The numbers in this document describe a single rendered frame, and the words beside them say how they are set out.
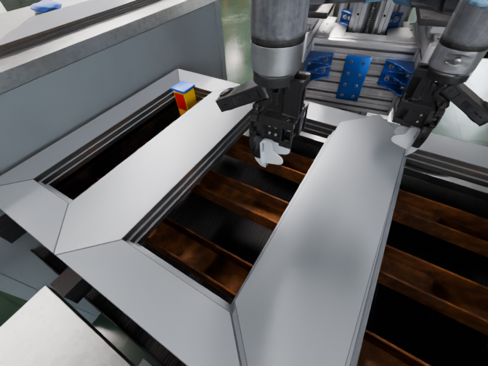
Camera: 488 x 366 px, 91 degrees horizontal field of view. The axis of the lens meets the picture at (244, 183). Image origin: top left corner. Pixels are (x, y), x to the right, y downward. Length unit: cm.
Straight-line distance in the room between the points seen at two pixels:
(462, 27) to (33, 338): 95
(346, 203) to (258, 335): 31
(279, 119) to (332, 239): 25
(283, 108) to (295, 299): 31
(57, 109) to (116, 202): 40
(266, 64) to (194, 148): 37
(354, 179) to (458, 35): 30
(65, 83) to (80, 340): 67
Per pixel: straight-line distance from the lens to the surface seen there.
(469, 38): 58
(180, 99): 91
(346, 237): 51
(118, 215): 59
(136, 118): 90
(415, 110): 63
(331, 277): 47
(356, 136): 73
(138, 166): 67
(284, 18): 35
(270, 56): 36
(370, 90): 114
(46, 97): 90
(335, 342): 45
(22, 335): 71
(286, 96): 40
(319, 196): 55
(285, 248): 48
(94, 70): 95
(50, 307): 70
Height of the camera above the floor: 128
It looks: 49 degrees down
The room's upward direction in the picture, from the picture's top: 4 degrees counter-clockwise
